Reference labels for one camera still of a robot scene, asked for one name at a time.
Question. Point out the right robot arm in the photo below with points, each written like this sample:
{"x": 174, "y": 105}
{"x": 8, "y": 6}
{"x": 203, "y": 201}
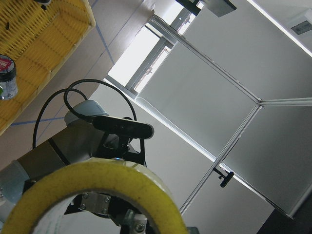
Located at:
{"x": 79, "y": 141}

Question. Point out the yellow plastic basket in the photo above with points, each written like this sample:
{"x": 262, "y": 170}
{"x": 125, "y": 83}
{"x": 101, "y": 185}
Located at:
{"x": 40, "y": 42}

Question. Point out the small dark bottle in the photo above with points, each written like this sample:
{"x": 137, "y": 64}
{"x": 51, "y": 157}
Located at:
{"x": 8, "y": 72}

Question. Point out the toy panda figure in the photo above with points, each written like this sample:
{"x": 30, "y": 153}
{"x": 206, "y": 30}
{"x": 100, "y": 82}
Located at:
{"x": 43, "y": 3}

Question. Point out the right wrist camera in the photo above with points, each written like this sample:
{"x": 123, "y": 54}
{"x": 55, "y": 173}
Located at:
{"x": 123, "y": 127}

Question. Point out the overhead aluminium frame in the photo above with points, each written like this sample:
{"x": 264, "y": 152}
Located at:
{"x": 239, "y": 91}

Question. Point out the black clamp handle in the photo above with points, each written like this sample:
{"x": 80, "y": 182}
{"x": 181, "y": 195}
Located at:
{"x": 225, "y": 178}

